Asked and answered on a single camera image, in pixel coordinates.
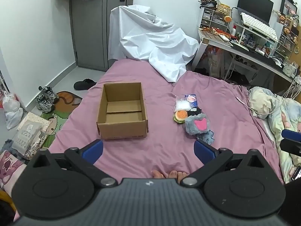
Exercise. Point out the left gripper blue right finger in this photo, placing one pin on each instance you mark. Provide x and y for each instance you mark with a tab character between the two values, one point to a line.
204	152

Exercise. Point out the clear bag of white beads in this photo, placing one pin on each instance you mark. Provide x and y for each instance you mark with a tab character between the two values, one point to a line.
182	104

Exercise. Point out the black stitched fabric pouch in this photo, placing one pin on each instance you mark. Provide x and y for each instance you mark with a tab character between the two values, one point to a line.
194	111

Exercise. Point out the blue tissue pack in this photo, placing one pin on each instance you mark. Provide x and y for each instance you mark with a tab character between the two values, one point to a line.
192	99

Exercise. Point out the pink cartoon pillow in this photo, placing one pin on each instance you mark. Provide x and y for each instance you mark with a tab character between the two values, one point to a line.
10	168

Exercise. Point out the grey fluffy plush toy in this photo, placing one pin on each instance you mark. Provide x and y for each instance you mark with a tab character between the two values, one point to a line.
199	126

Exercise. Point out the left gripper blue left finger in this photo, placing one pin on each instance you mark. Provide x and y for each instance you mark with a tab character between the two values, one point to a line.
93	151

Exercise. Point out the white keyboard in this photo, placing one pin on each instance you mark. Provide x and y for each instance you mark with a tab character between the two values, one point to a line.
259	26

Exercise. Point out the grey sneakers pair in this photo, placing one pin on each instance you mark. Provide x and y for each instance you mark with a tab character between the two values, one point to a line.
46	99

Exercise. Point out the white shelf riser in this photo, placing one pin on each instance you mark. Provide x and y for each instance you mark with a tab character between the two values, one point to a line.
255	40

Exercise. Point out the woven basket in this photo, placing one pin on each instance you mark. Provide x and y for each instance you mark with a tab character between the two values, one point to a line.
223	9

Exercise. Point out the black laptop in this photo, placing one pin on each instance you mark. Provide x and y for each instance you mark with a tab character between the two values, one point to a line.
259	9

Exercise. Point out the white draped cover sheet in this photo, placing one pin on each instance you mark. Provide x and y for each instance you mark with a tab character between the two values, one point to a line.
136	33

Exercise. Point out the plush hamburger toy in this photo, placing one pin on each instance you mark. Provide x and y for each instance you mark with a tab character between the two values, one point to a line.
180	116

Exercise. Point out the grey door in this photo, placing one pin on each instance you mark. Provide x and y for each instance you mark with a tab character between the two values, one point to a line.
90	22

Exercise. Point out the framed picture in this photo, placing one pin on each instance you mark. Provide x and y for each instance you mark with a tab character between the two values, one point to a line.
288	7

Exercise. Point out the pastel patterned blanket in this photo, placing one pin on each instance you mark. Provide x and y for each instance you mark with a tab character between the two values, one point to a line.
281	114

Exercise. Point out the pink bed sheet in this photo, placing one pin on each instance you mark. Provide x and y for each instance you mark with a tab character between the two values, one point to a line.
241	186

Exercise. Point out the cartoon floor mat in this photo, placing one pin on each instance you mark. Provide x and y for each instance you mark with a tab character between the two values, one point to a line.
67	102

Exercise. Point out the orange round desk lamp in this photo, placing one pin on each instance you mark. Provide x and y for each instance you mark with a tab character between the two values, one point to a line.
227	19

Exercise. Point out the white and black desk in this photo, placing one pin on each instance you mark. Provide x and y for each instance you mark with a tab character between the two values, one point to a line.
207	39

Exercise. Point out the black slipper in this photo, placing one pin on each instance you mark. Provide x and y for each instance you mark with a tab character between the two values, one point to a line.
85	84

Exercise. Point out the person's bare feet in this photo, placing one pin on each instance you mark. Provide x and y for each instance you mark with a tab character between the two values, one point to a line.
178	175

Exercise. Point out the white bottle red cap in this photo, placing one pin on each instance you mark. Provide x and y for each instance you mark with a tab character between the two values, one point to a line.
233	31

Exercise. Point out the paper bag under desk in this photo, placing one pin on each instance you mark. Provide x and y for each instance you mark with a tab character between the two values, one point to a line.
216	62

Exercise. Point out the brown cardboard box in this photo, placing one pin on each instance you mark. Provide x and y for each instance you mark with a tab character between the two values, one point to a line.
122	112

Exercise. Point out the white plastic bag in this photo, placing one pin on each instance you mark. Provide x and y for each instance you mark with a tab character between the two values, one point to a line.
12	109

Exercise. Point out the white drawer organizer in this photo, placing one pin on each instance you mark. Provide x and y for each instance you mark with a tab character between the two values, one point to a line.
212	18

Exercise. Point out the packaged items on floor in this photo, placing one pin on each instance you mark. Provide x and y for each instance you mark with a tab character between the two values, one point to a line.
31	135

